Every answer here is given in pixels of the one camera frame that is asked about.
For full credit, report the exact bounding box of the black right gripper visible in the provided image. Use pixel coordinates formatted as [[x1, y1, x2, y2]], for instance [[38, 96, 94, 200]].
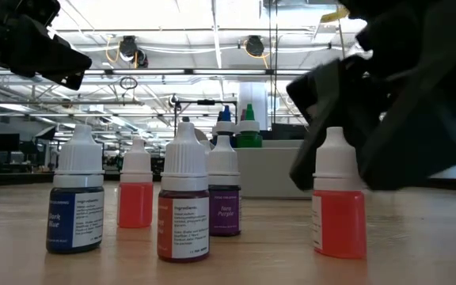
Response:
[[338, 0, 456, 192]]

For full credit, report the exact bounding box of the large green-capped food coloring bottle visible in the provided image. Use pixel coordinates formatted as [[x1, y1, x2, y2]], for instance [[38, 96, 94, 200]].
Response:
[[235, 103, 264, 150]]

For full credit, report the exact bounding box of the large blue-capped food coloring bottle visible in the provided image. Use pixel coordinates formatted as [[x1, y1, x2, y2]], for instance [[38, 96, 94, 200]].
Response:
[[211, 104, 237, 148]]

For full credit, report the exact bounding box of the small orange food coloring bottle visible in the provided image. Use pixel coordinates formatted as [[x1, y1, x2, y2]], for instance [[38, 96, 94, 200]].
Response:
[[311, 125, 368, 260], [116, 136, 154, 230]]

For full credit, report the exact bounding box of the small dark blue coloring bottle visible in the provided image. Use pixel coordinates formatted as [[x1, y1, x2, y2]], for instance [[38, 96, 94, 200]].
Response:
[[45, 123, 105, 255]]

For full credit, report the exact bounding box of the small purple food coloring bottle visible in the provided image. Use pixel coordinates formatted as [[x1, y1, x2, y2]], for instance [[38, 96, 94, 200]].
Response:
[[206, 134, 242, 238]]

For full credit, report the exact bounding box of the small dark red coloring bottle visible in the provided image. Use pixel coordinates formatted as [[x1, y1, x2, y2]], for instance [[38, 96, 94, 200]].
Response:
[[156, 120, 211, 264]]

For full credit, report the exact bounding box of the yellow tag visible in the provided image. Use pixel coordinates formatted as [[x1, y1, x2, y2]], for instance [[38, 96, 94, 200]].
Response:
[[320, 6, 351, 24]]

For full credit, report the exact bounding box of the white building column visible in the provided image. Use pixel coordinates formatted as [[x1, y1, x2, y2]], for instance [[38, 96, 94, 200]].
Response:
[[237, 82, 271, 131]]

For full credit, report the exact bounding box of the black computer monitor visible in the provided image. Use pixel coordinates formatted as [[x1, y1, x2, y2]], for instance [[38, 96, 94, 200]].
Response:
[[0, 133, 21, 154]]

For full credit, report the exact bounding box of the long light strip fixture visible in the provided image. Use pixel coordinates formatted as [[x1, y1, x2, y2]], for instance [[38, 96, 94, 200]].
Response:
[[0, 67, 312, 78]]

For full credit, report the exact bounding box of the black cord reel yellow cable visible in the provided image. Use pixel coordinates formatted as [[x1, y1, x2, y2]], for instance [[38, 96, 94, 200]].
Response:
[[244, 34, 267, 59], [117, 34, 150, 69]]

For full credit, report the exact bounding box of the small black cord reel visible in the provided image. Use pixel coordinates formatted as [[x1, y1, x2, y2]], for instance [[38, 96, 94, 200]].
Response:
[[167, 93, 182, 111]]

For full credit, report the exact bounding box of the black gantry frame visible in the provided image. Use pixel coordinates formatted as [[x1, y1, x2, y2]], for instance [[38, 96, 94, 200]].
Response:
[[171, 98, 240, 138]]

